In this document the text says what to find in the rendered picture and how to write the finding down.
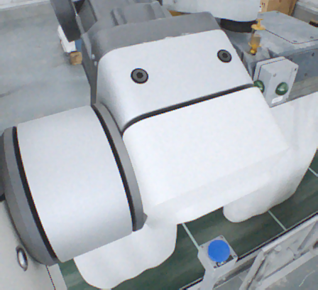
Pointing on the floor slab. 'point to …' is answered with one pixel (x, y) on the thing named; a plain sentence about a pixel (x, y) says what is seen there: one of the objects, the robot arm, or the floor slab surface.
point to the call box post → (208, 282)
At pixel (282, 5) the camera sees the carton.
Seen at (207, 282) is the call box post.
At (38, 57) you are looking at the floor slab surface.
